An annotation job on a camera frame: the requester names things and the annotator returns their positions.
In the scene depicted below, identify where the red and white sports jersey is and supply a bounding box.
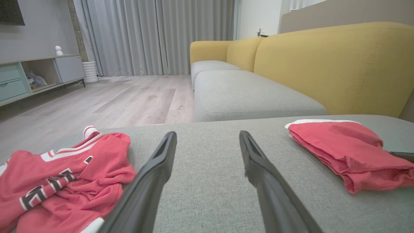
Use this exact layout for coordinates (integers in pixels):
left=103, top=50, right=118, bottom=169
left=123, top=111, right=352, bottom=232
left=0, top=125, right=137, bottom=233

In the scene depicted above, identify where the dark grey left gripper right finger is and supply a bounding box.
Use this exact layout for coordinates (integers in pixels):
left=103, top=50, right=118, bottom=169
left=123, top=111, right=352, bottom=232
left=239, top=130, right=322, bottom=233

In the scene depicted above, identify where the large grey sofa seat cushion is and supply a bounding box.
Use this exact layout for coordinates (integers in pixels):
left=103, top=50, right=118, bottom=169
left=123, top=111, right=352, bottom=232
left=193, top=70, right=328, bottom=123

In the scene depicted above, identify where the grey pleated curtain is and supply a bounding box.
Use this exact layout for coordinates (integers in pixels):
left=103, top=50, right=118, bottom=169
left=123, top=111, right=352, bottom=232
left=73, top=0, right=235, bottom=77

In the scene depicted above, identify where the short yellow sofa backrest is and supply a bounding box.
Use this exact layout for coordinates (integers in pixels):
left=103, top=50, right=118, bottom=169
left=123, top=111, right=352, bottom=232
left=226, top=36, right=265, bottom=72

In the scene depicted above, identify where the yellow sofa end backrest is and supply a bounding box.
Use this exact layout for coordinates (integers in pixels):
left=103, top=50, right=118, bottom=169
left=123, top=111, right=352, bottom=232
left=190, top=40, right=234, bottom=65

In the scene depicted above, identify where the grey and mint tv cabinet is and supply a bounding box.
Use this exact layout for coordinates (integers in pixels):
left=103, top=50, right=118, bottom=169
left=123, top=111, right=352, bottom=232
left=0, top=54, right=86, bottom=107

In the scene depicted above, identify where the white ribbed vase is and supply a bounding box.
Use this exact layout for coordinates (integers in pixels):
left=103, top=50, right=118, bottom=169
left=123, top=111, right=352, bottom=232
left=82, top=61, right=99, bottom=84

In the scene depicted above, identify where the taupe low partition panel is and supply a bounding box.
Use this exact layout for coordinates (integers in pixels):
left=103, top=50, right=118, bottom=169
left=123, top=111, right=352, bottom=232
left=279, top=0, right=414, bottom=35

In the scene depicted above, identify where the black television screen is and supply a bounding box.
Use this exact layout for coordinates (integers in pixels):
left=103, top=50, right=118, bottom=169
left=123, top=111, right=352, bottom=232
left=0, top=0, right=26, bottom=26

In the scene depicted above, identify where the long yellow sofa backrest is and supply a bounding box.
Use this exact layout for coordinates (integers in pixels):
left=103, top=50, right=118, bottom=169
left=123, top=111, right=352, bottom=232
left=254, top=22, right=414, bottom=119

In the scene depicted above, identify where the grey fabric sofa chaise seat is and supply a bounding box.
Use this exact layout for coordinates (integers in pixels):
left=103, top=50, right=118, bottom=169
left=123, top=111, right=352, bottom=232
left=0, top=114, right=414, bottom=233

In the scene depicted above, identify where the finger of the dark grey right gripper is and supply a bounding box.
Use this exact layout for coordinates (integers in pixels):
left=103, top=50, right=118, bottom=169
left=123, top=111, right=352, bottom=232
left=389, top=151, right=414, bottom=163

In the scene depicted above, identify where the small grey sofa seat cushion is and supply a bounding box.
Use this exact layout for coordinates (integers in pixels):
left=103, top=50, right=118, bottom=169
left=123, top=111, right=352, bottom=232
left=191, top=60, right=242, bottom=90

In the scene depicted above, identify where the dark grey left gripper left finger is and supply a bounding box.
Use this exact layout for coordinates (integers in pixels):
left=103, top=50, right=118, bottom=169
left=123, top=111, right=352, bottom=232
left=97, top=131, right=178, bottom=233

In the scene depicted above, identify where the grey bundle in cabinet shelf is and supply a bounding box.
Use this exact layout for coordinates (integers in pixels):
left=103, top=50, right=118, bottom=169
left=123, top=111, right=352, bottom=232
left=26, top=71, right=48, bottom=90

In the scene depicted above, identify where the plain red garment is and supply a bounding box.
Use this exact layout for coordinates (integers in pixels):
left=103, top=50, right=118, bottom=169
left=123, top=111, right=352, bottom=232
left=285, top=119, right=414, bottom=194

